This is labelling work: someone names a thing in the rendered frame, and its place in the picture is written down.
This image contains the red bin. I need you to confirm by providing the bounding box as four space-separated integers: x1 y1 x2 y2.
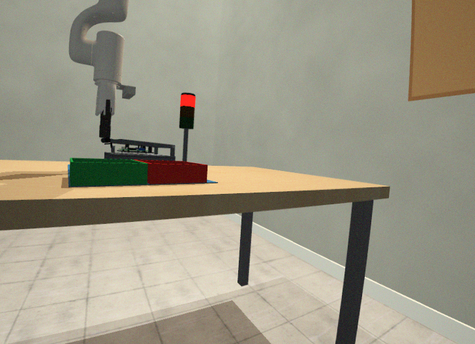
135 160 207 184

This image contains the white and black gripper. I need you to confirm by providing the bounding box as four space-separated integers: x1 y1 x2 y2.
95 81 120 138

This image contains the green open tray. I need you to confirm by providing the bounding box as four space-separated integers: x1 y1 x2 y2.
70 158 148 186

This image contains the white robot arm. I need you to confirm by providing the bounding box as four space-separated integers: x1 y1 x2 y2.
69 0 136 99

